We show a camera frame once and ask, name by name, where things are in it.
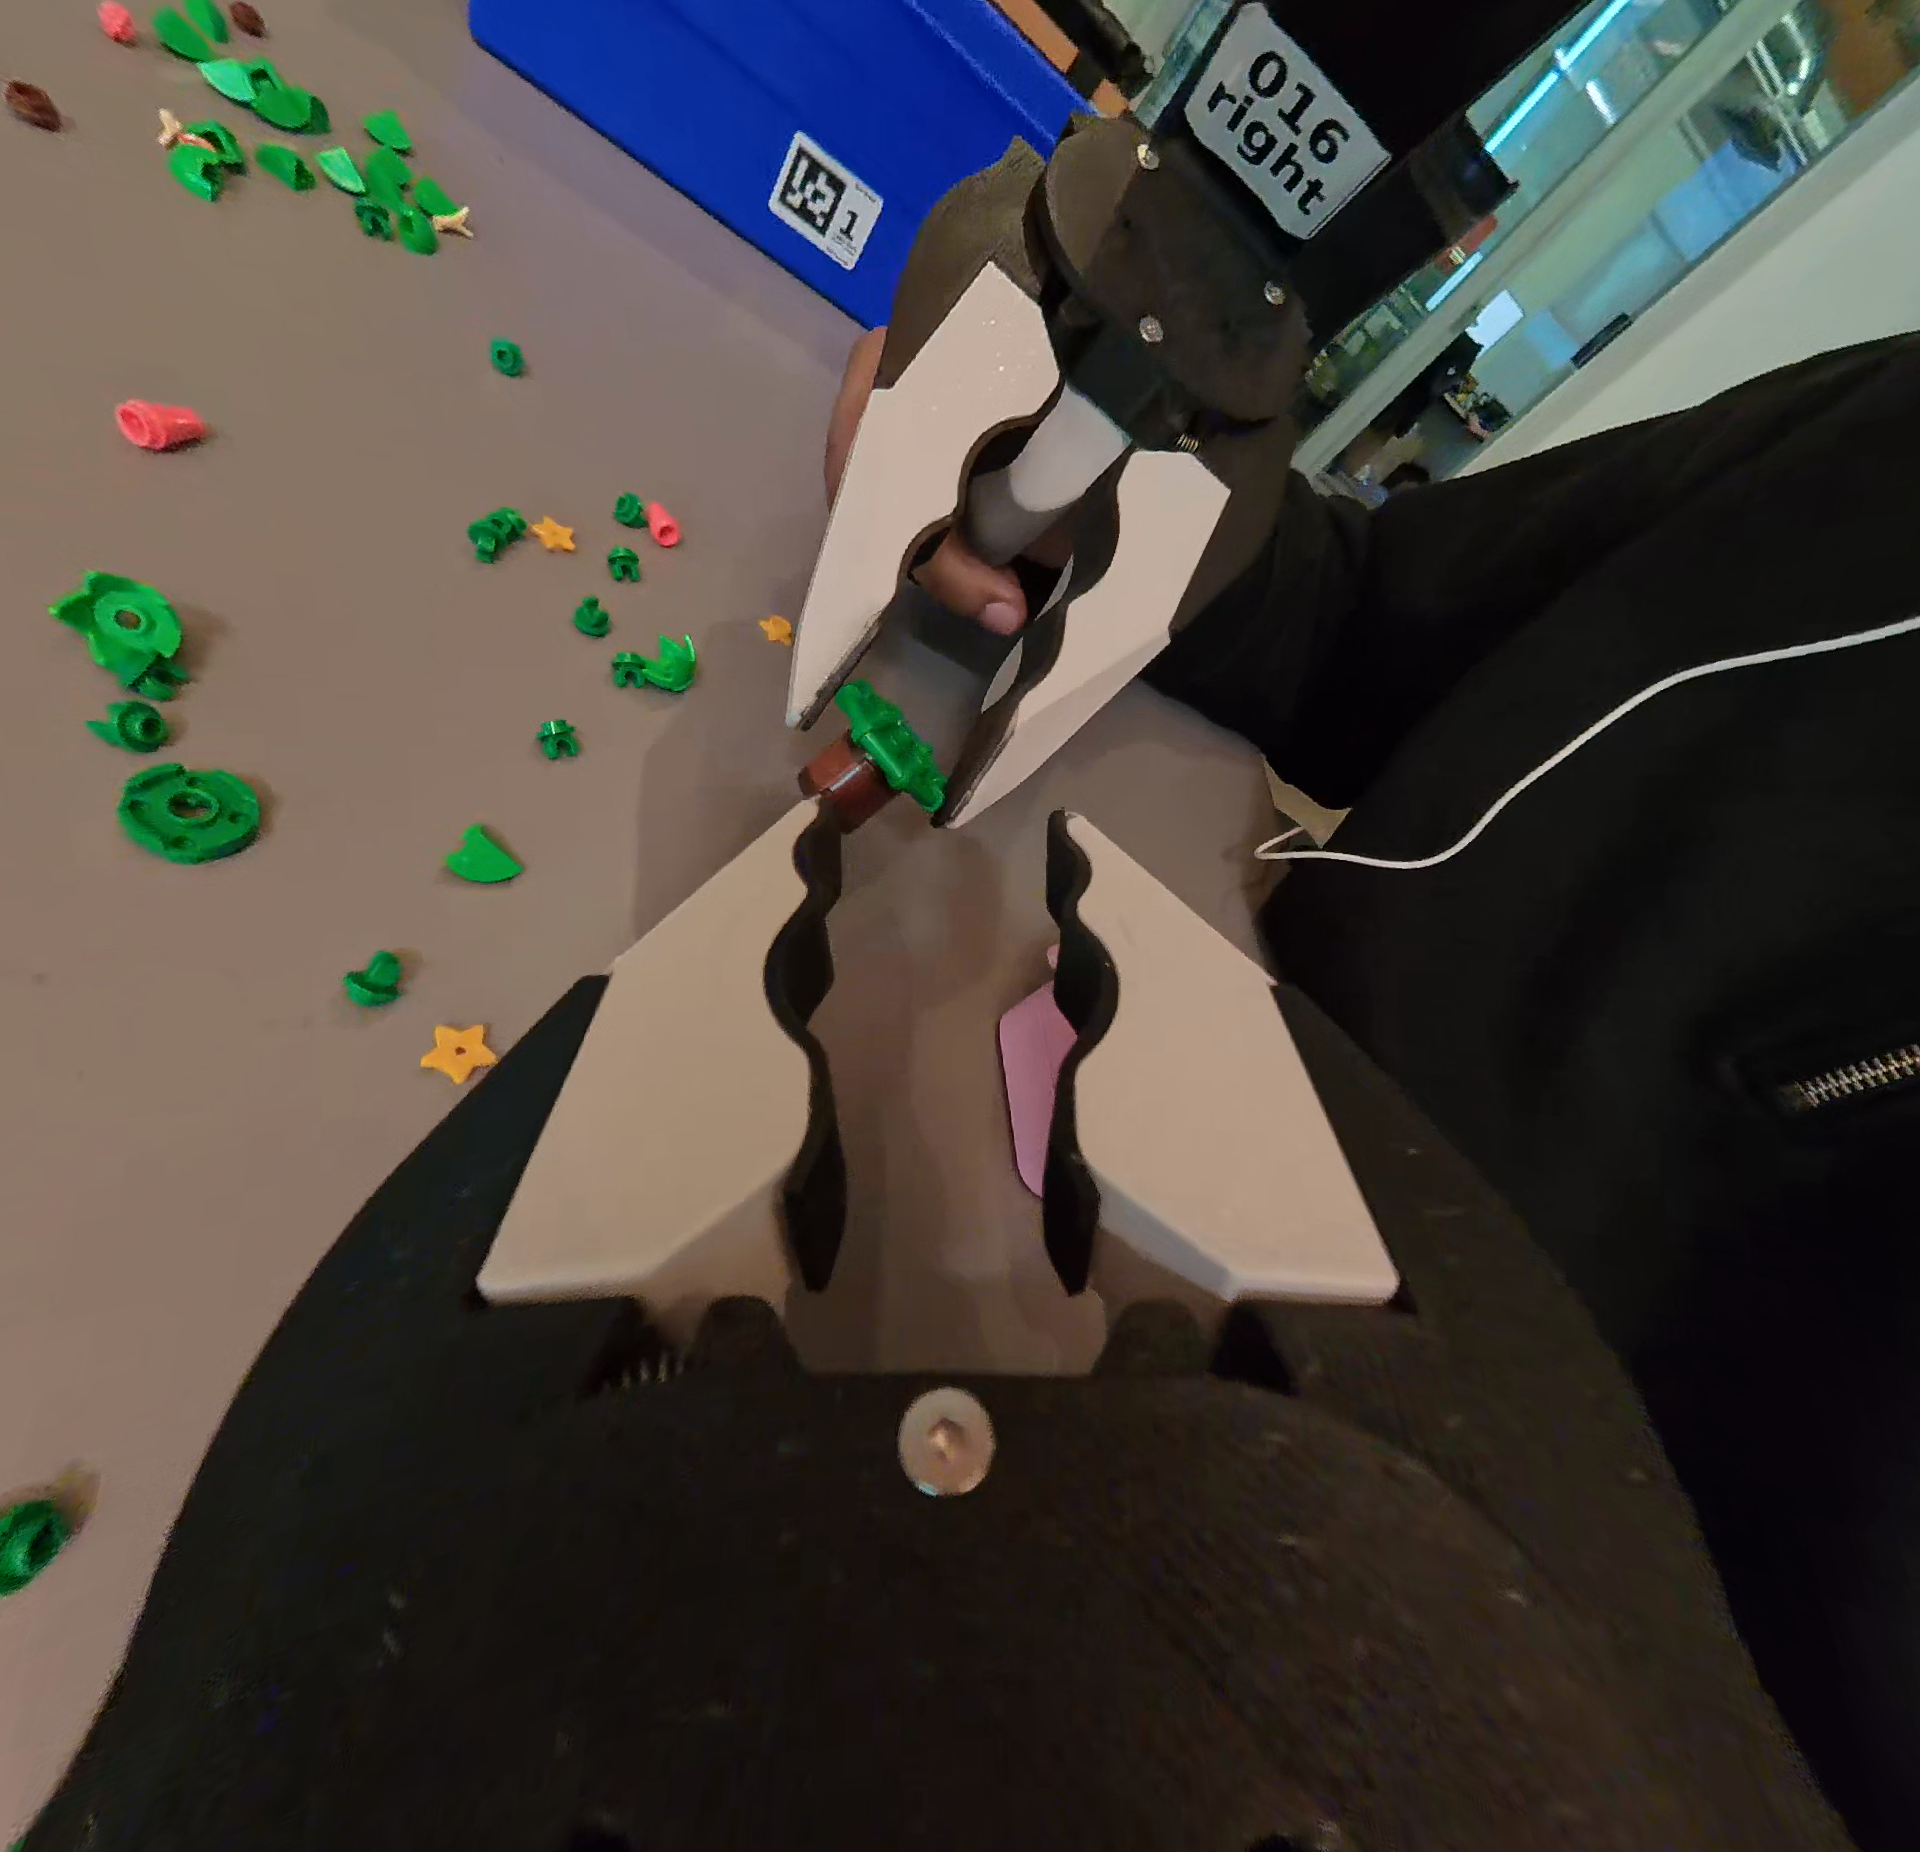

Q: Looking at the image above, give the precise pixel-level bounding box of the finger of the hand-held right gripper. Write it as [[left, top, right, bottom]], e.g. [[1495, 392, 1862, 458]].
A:
[[928, 442, 1242, 834], [782, 258, 1069, 732]]

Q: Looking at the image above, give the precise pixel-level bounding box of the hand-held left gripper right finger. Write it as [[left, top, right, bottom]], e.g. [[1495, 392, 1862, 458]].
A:
[[1039, 811, 1403, 1337]]

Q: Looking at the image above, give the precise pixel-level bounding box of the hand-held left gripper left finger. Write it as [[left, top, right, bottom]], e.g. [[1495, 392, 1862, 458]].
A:
[[474, 800, 848, 1337]]

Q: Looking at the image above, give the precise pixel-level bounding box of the green web toy piece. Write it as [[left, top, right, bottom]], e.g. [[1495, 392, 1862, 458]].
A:
[[833, 681, 950, 820]]

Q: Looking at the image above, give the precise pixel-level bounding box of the brown round toy piece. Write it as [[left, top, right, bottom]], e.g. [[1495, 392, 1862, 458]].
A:
[[796, 747, 893, 834]]

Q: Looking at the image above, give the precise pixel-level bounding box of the person's right forearm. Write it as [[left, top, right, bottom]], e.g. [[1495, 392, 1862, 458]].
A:
[[1148, 442, 1579, 820]]

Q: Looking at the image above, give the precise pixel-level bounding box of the person's right hand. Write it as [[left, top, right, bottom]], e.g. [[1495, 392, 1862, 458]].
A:
[[824, 325, 1077, 641]]

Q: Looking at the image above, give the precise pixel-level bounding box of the pink flat piece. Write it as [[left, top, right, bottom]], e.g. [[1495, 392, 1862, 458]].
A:
[[999, 946, 1085, 1197]]

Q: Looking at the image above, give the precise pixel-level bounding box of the person in black jacket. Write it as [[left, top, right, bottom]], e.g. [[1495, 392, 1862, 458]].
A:
[[1252, 331, 1920, 1852]]

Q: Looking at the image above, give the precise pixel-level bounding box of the blue plastic bin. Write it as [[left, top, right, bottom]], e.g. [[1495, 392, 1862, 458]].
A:
[[467, 0, 1120, 311]]

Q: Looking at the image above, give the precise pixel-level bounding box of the green round toy plate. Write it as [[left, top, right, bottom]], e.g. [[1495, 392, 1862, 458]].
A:
[[120, 760, 263, 868]]

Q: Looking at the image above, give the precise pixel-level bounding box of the pile of green leaf pieces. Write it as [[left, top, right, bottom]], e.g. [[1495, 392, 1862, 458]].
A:
[[149, 0, 479, 258]]

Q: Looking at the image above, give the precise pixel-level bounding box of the thin white cable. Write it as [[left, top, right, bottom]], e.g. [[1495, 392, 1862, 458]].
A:
[[1252, 614, 1920, 871]]

